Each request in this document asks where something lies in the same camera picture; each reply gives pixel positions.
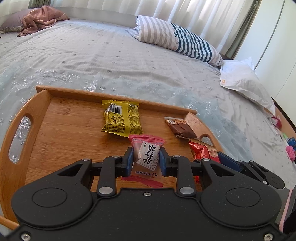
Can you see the brown nut bar packet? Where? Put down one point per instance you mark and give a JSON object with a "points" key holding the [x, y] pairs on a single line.
{"points": [[180, 128]]}

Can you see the yellow snack packet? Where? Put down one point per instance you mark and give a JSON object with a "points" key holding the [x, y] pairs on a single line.
{"points": [[121, 118]]}

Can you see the light blue snowflake bedspread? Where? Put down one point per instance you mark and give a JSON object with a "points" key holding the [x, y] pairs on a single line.
{"points": [[105, 58]]}

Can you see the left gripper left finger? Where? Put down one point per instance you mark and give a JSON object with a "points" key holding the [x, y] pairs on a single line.
{"points": [[111, 168]]}

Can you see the white sheer curtain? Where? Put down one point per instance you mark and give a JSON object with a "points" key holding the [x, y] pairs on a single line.
{"points": [[222, 23]]}

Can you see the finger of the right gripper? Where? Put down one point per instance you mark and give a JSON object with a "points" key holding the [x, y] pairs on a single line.
{"points": [[229, 162]]}

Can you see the red Martha nut bag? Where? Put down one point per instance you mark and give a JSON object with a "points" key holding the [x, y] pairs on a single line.
{"points": [[200, 151]]}

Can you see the pink blanket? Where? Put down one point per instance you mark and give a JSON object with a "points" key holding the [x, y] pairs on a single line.
{"points": [[41, 18]]}

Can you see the white pillow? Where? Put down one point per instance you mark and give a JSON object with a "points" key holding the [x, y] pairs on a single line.
{"points": [[241, 78]]}

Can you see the wooden serving tray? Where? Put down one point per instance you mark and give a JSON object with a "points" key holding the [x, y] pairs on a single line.
{"points": [[66, 126]]}

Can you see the pink white candy packet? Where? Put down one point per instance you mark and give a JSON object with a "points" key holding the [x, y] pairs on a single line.
{"points": [[146, 166]]}

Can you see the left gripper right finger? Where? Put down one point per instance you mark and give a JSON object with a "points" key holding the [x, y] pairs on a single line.
{"points": [[179, 167]]}

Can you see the purple pillow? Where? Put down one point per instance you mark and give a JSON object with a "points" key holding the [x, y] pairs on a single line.
{"points": [[14, 22]]}

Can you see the striped pillow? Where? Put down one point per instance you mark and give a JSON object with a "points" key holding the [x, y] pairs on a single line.
{"points": [[176, 38]]}

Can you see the pink toy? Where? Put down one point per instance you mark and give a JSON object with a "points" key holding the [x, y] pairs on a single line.
{"points": [[290, 152]]}

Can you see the blue toy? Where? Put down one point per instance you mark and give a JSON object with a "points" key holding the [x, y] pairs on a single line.
{"points": [[291, 141]]}

